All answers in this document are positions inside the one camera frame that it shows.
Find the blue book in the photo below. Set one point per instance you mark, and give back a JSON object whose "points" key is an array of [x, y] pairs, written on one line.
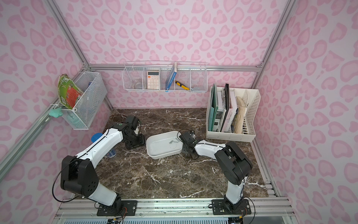
{"points": [[171, 76]]}

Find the green red snack bag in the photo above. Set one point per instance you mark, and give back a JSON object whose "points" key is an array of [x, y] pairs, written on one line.
{"points": [[68, 92]]}

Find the blue lidded jar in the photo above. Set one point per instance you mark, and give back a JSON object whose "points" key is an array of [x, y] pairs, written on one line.
{"points": [[112, 153]]}

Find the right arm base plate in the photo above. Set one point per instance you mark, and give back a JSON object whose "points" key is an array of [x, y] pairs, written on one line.
{"points": [[225, 207]]}

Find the pink white book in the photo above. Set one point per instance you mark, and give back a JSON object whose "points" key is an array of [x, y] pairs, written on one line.
{"points": [[231, 112]]}

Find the green folder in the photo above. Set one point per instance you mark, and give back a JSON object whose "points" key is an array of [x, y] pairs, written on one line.
{"points": [[213, 109]]}

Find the clear round glass dish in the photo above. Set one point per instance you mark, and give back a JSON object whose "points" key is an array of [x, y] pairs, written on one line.
{"points": [[138, 85]]}

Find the yellow utility knife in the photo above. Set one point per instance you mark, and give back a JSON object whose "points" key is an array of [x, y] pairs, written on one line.
{"points": [[182, 85]]}

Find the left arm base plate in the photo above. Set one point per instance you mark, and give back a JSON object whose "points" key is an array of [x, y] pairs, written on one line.
{"points": [[119, 208]]}

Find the black notebook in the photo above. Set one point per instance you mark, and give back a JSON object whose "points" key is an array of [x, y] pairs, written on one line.
{"points": [[225, 105]]}

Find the beige woven fan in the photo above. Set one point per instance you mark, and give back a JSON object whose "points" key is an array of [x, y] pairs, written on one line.
{"points": [[240, 115]]}

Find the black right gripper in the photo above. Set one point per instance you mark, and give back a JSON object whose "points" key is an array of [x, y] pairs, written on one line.
{"points": [[185, 138]]}

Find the white wire wall basket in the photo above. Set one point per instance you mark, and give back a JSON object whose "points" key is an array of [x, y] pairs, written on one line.
{"points": [[191, 74]]}

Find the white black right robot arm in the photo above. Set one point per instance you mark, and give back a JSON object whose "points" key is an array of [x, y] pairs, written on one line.
{"points": [[234, 164]]}

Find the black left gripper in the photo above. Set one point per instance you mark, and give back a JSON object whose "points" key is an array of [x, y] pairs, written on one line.
{"points": [[135, 141]]}

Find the white desktop file organizer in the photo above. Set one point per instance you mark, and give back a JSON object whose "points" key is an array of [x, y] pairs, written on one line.
{"points": [[252, 98]]}

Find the white plastic storage box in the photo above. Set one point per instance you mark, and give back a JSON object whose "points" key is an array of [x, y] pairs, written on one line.
{"points": [[157, 146]]}

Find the white orange calculator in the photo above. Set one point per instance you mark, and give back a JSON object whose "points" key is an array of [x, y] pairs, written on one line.
{"points": [[153, 80]]}

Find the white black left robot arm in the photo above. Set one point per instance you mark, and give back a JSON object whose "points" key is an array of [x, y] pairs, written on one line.
{"points": [[78, 173]]}

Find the white mesh side basket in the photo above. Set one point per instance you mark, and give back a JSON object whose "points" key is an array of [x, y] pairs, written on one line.
{"points": [[82, 115]]}

